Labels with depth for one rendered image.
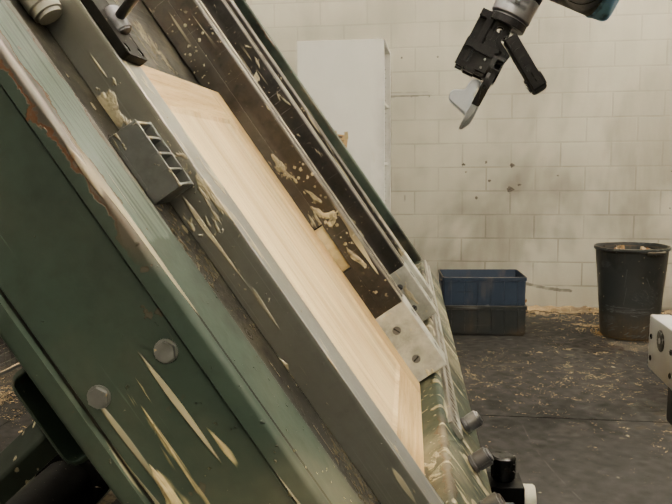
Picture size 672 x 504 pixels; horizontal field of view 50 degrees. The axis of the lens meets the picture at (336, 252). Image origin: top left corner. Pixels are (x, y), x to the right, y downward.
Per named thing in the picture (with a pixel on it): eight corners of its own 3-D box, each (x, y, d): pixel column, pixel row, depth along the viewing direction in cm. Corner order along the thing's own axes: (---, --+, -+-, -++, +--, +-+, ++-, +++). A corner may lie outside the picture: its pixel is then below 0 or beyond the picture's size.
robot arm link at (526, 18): (536, 11, 136) (542, 1, 128) (524, 34, 136) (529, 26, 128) (500, -7, 136) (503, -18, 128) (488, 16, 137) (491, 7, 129)
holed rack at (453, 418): (460, 440, 98) (464, 438, 98) (448, 422, 98) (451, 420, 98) (428, 267, 261) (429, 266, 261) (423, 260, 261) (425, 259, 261)
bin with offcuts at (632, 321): (677, 344, 494) (682, 249, 487) (598, 342, 502) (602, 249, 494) (655, 327, 545) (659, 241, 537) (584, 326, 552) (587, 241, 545)
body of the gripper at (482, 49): (452, 71, 139) (482, 12, 137) (492, 91, 139) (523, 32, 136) (452, 65, 132) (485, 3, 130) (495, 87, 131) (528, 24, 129)
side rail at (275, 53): (395, 277, 255) (421, 260, 253) (214, 14, 250) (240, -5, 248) (395, 273, 263) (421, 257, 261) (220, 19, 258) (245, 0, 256)
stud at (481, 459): (476, 477, 93) (496, 465, 92) (466, 461, 93) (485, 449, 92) (475, 469, 95) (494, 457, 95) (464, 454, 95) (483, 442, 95)
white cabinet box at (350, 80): (384, 345, 499) (384, 38, 474) (301, 343, 507) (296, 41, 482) (390, 326, 559) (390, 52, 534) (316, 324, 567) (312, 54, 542)
